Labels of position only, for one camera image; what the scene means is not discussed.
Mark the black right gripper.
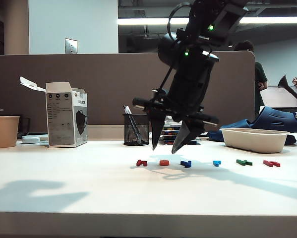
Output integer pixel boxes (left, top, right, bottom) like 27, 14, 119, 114
132, 59, 220, 154

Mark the red letter n magnet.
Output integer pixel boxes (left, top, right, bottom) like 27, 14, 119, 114
263, 160, 281, 168

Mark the black mesh pen holder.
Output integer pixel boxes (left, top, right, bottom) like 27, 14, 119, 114
122, 114, 151, 147

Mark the black white pen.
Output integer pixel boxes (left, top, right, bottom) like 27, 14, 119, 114
122, 105, 142, 144

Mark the white oval pulp tray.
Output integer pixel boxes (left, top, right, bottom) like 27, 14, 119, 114
219, 128, 290, 154

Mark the brown desk partition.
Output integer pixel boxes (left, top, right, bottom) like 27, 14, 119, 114
0, 51, 256, 134

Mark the blue fabric bag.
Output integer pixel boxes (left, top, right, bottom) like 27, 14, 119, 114
207, 106, 297, 146

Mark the person in green shirt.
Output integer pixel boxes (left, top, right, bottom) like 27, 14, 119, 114
234, 40, 268, 117

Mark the white grey mask box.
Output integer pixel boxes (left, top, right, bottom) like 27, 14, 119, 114
19, 76, 88, 149

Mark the white computer monitor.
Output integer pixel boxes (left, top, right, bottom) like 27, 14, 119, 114
261, 86, 297, 109

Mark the ceiling light strip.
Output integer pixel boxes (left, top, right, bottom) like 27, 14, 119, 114
117, 16, 297, 26

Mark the small white case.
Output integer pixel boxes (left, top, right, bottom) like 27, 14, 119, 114
21, 135, 42, 145

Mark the brown paper cup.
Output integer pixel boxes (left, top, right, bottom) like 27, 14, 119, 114
0, 116, 20, 149

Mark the silver wall plate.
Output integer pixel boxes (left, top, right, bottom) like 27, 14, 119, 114
64, 38, 78, 55

